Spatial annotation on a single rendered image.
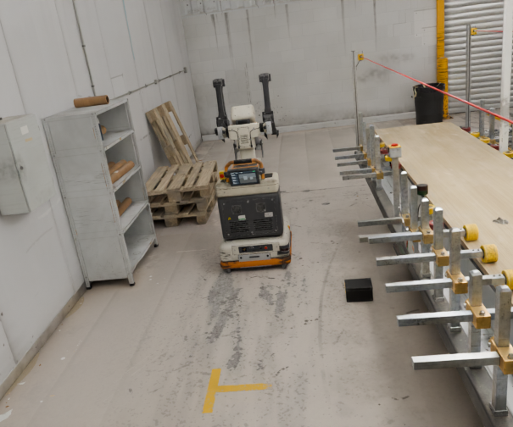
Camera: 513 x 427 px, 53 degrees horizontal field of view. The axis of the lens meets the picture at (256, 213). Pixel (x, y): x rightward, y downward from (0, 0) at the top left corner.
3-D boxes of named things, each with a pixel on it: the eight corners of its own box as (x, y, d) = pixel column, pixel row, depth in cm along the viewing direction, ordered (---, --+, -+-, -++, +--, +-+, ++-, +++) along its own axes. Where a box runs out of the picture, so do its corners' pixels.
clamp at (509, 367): (501, 374, 156) (502, 361, 155) (486, 348, 169) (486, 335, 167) (522, 374, 156) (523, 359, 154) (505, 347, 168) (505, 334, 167)
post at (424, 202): (423, 286, 266) (421, 199, 250) (421, 283, 269) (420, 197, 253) (430, 285, 265) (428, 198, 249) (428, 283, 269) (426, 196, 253)
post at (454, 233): (451, 334, 218) (451, 230, 202) (448, 329, 221) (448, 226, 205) (460, 333, 217) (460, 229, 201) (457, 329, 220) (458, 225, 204)
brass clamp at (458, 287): (453, 294, 203) (453, 283, 201) (443, 279, 216) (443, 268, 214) (469, 293, 202) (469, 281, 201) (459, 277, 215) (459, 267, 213)
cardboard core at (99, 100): (72, 99, 456) (104, 95, 453) (75, 98, 463) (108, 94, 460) (75, 108, 459) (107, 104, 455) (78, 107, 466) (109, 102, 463)
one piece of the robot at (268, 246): (280, 251, 443) (278, 242, 440) (232, 255, 448) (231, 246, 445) (280, 250, 446) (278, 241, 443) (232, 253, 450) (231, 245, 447)
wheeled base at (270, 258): (292, 266, 448) (288, 240, 439) (220, 271, 455) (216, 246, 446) (292, 236, 511) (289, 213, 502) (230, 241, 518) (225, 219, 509)
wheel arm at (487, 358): (414, 370, 162) (413, 362, 161) (411, 364, 165) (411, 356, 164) (534, 363, 158) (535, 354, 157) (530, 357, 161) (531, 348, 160)
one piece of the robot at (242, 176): (266, 187, 435) (263, 167, 419) (225, 191, 439) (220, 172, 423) (267, 179, 443) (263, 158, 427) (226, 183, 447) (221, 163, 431)
